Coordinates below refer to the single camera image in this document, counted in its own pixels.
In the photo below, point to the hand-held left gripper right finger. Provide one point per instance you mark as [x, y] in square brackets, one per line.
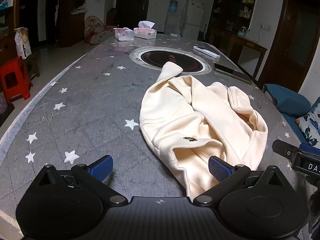
[218, 169]

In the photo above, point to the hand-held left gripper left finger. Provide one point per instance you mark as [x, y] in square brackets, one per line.
[101, 168]

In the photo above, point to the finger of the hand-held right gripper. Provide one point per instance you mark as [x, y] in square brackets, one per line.
[283, 148]
[311, 149]

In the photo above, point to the cream sweatshirt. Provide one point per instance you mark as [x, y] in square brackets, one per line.
[175, 110]

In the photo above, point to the butterfly print pillow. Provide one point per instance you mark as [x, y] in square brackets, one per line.
[310, 126]

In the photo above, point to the blue sofa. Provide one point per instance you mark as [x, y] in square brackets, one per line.
[287, 100]

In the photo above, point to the grey star-print tablecloth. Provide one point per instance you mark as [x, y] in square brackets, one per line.
[87, 105]

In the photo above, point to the black smartphone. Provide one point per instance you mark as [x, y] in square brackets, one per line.
[232, 73]

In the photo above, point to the brown wooden door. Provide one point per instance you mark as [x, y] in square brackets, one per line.
[282, 42]

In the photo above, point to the wooden desk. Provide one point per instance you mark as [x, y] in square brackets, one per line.
[246, 45]

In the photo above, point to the white remote control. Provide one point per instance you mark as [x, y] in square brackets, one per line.
[206, 52]

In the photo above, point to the round black induction cooktop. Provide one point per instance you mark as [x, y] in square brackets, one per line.
[155, 57]

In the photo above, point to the glass jar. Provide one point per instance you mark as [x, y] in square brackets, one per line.
[244, 32]

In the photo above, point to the red plastic stool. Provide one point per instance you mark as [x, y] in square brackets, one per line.
[15, 66]

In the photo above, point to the pink white tissue box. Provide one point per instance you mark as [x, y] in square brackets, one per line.
[123, 34]

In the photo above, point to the patterned play tent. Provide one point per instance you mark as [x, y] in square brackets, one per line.
[96, 31]

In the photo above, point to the small green packet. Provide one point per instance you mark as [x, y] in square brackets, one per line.
[175, 35]

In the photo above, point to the pink tissue box with tissue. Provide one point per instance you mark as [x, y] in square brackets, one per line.
[145, 32]

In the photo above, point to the tall wooden shelf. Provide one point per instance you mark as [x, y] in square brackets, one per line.
[72, 25]

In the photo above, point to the white paper bag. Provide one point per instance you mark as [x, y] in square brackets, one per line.
[22, 43]

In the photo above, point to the white water dispenser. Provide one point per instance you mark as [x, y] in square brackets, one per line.
[172, 23]

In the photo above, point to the white refrigerator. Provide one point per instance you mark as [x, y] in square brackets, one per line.
[193, 17]

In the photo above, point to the dark wooden shelf cabinet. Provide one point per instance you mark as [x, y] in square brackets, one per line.
[225, 5]

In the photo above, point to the dark wooden door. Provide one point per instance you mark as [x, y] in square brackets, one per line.
[132, 2]

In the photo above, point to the glass-door cabinet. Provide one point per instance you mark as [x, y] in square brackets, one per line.
[7, 17]

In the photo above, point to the white wall socket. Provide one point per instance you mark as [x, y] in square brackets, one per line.
[264, 27]

